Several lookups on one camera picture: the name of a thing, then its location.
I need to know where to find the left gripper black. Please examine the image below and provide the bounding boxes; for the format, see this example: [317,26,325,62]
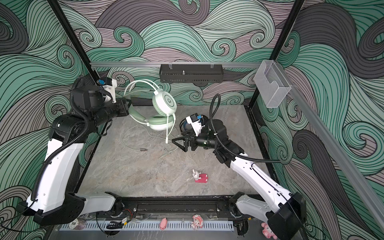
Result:
[91,98,132,131]

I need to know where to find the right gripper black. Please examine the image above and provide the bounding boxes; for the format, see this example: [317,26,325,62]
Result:
[174,126,223,153]

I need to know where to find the mint green headphones with cable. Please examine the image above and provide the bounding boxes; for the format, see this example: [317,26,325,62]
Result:
[124,79,177,144]

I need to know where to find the black blue headphones with cable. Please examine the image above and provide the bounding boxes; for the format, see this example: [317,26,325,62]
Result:
[179,119,193,132]

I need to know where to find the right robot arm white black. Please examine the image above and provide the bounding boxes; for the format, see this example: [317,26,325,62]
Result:
[172,94,307,240]

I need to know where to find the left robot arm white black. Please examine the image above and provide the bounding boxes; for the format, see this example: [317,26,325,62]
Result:
[17,77,131,226]

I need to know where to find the pink toy on table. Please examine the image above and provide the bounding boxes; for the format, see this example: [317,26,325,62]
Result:
[187,170,209,184]

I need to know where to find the pink white doll toy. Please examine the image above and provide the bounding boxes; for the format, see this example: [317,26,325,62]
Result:
[191,214,204,230]

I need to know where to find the small pink figure toy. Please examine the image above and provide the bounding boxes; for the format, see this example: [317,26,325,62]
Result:
[159,218,168,231]

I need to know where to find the pink pig plush toy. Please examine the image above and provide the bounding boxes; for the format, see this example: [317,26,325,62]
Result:
[261,223,278,240]

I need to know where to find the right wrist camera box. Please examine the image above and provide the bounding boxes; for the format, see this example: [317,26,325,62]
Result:
[186,114,204,137]

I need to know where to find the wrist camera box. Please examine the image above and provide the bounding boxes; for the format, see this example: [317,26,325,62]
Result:
[97,77,118,104]
[186,114,204,137]

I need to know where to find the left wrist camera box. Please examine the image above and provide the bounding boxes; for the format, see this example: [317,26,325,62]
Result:
[97,77,118,104]

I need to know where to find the aluminium wall rail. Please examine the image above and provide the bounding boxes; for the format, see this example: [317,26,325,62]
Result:
[90,61,261,69]

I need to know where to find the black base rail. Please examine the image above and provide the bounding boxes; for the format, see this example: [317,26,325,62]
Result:
[122,195,232,214]

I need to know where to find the black perforated wall tray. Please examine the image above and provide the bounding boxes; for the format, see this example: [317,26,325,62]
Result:
[159,65,224,84]

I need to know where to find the white slotted cable duct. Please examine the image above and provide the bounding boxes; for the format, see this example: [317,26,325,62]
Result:
[77,220,235,232]

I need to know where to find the clear plastic wall bin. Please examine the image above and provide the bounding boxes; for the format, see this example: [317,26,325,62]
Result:
[254,60,292,109]

